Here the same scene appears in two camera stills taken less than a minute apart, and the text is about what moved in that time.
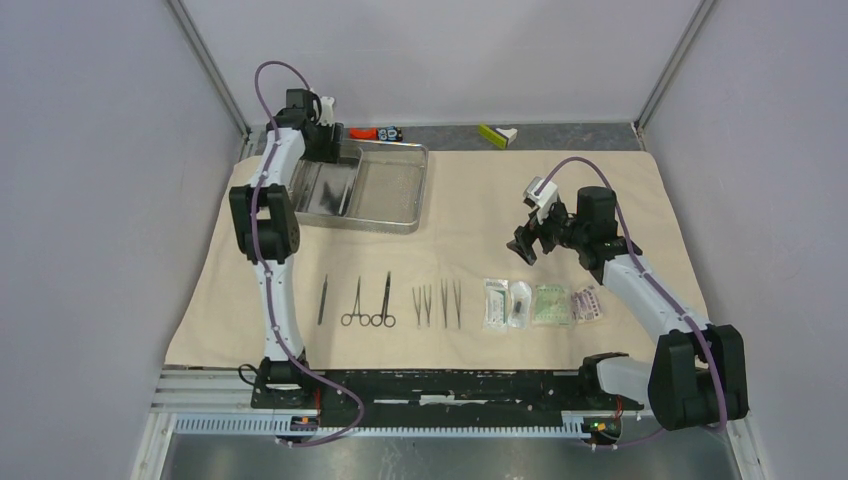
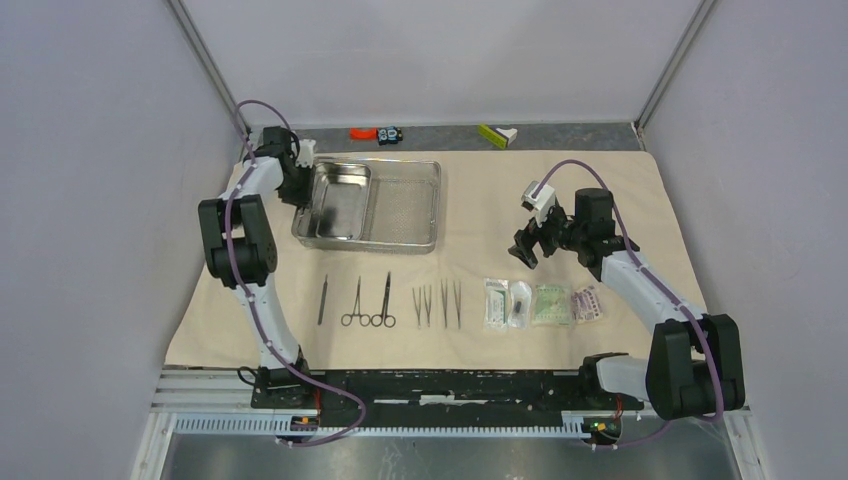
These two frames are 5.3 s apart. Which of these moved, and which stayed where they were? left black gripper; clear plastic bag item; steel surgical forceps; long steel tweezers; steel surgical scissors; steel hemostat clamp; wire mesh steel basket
Moved: left black gripper; wire mesh steel basket
Stayed: steel surgical scissors; steel hemostat clamp; long steel tweezers; clear plastic bag item; steel surgical forceps
